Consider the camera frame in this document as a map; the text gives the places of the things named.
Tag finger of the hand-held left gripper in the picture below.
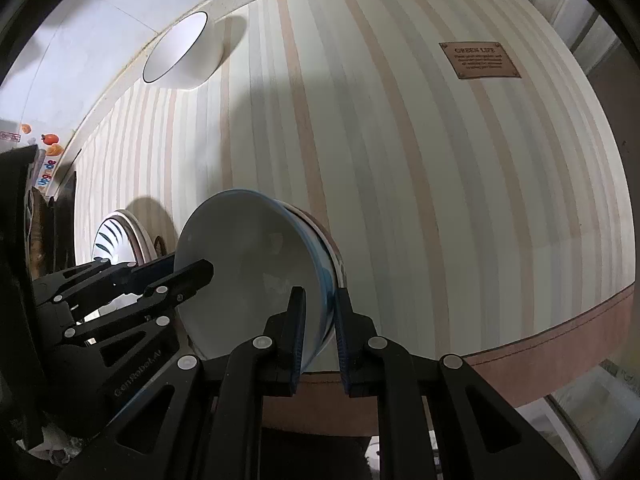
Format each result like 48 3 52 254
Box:
62 259 216 357
32 255 176 321

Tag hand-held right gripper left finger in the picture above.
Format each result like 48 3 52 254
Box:
57 286 307 480

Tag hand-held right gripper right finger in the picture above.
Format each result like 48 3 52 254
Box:
334 287 598 480

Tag blue striped plate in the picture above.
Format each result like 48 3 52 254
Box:
94 211 143 266

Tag white plate grey flower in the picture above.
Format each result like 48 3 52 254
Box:
131 219 154 264

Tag blue patterned white bowl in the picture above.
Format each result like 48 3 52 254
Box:
173 188 335 373

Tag plain white bowl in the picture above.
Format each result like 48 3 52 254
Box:
285 202 346 351

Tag black glass cooktop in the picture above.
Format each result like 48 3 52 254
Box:
47 170 77 273

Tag striped cat print mat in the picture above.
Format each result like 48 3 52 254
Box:
74 0 636 436

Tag white bowl dark rim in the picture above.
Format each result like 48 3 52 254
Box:
142 11 223 92

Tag colourful wall stickers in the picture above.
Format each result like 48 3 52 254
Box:
0 122 63 191

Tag white door frame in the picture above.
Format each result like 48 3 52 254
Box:
520 0 631 56

